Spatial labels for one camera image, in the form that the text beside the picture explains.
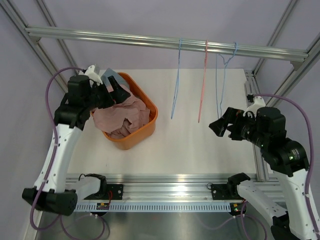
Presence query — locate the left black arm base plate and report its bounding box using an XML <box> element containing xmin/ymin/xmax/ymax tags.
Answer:
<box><xmin>84</xmin><ymin>183</ymin><xmax>124</xmax><ymax>201</ymax></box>

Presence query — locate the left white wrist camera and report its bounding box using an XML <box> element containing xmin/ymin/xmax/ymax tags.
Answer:
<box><xmin>79</xmin><ymin>64</ymin><xmax>103</xmax><ymax>86</ymax></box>

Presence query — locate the aluminium frame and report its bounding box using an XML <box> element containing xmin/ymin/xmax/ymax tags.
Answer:
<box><xmin>0</xmin><ymin>0</ymin><xmax>320</xmax><ymax>240</ymax></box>

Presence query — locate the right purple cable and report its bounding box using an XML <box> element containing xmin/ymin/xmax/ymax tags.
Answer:
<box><xmin>257</xmin><ymin>93</ymin><xmax>320</xmax><ymax>236</ymax></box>

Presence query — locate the pink skirt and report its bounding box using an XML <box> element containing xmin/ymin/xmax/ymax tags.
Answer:
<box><xmin>92</xmin><ymin>93</ymin><xmax>150</xmax><ymax>139</ymax></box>

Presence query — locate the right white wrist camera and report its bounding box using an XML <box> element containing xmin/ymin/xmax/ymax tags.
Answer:
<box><xmin>243</xmin><ymin>94</ymin><xmax>266</xmax><ymax>119</ymax></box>

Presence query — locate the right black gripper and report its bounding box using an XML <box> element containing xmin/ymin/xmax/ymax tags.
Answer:
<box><xmin>209</xmin><ymin>106</ymin><xmax>269</xmax><ymax>148</ymax></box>

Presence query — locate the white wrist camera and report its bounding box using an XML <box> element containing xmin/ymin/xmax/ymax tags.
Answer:
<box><xmin>243</xmin><ymin>94</ymin><xmax>266</xmax><ymax>119</ymax></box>
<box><xmin>79</xmin><ymin>64</ymin><xmax>103</xmax><ymax>86</ymax></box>

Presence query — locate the blue wire hanger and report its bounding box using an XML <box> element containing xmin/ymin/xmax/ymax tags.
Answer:
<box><xmin>215</xmin><ymin>41</ymin><xmax>238</xmax><ymax>119</ymax></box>
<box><xmin>170</xmin><ymin>38</ymin><xmax>183</xmax><ymax>120</ymax></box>

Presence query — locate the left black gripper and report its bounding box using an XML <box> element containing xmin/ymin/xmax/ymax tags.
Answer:
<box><xmin>84</xmin><ymin>75</ymin><xmax>130</xmax><ymax>111</ymax></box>

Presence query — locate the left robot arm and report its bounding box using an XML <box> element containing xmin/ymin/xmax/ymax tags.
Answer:
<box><xmin>22</xmin><ymin>75</ymin><xmax>130</xmax><ymax>216</ymax></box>

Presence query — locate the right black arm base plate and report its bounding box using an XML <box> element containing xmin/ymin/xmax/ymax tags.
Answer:
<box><xmin>207</xmin><ymin>183</ymin><xmax>243</xmax><ymax>201</ymax></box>

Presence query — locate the white slotted cable duct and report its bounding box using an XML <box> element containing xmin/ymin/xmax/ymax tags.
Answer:
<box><xmin>74</xmin><ymin>202</ymin><xmax>231</xmax><ymax>213</ymax></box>

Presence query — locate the orange plastic basket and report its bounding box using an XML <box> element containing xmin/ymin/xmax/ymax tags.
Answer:
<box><xmin>91</xmin><ymin>69</ymin><xmax>158</xmax><ymax>150</ymax></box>

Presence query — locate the light blue denim skirt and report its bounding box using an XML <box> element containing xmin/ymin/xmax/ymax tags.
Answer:
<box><xmin>99</xmin><ymin>67</ymin><xmax>131</xmax><ymax>92</ymax></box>

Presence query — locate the aluminium hanging rail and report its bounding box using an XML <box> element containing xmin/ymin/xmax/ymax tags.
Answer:
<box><xmin>25</xmin><ymin>26</ymin><xmax>309</xmax><ymax>63</ymax></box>

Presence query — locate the pink wire hanger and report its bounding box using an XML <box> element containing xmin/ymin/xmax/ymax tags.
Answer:
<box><xmin>197</xmin><ymin>40</ymin><xmax>208</xmax><ymax>124</ymax></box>

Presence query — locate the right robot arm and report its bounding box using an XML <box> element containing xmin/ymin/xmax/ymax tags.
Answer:
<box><xmin>209</xmin><ymin>107</ymin><xmax>320</xmax><ymax>240</ymax></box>

